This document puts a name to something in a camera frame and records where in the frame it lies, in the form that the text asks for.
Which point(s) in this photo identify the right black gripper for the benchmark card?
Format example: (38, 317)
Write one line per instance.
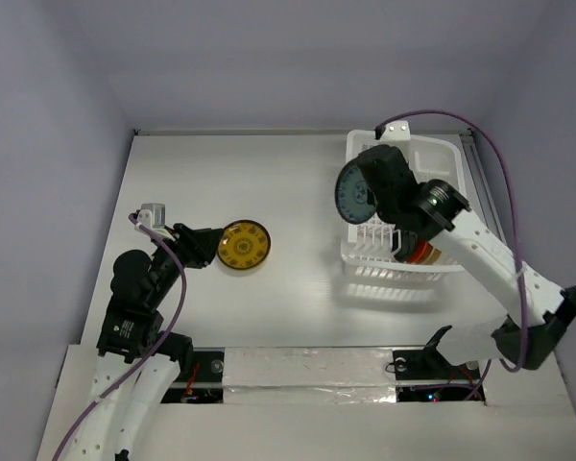
(381, 180)

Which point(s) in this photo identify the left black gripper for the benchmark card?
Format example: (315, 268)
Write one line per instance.
(200, 245)

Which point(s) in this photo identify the blue grey patterned plate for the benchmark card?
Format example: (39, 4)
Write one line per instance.
(353, 198)

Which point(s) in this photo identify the yellow patterned plate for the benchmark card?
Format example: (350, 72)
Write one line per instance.
(244, 246)

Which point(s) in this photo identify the orange red plate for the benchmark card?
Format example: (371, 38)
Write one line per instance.
(422, 253)

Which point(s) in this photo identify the black plate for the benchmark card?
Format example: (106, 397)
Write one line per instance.
(404, 244)

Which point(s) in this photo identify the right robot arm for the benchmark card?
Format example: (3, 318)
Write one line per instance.
(538, 311)

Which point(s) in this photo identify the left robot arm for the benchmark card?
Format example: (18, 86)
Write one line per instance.
(139, 356)

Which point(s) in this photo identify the white plastic dish rack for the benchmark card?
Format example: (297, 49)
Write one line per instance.
(438, 170)

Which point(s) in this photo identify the beige plate at rack end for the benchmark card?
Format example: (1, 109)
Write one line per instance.
(434, 256)

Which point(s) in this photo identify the white foam strip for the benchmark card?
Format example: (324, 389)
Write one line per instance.
(326, 376)

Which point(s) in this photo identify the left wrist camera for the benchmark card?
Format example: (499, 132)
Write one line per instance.
(152, 217)

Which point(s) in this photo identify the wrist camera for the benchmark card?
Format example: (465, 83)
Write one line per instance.
(395, 131)
(152, 217)

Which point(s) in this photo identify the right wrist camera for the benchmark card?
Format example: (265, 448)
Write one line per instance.
(395, 131)

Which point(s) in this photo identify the aluminium rail on right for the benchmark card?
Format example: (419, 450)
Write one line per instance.
(480, 184)

